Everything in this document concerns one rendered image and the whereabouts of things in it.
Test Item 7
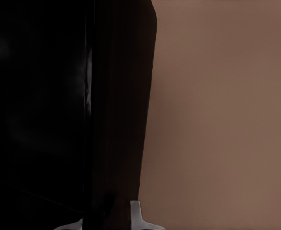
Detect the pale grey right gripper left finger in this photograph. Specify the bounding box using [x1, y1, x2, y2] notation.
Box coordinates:
[55, 217, 84, 230]

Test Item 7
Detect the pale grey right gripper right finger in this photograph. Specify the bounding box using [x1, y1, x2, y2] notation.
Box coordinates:
[130, 200, 165, 230]

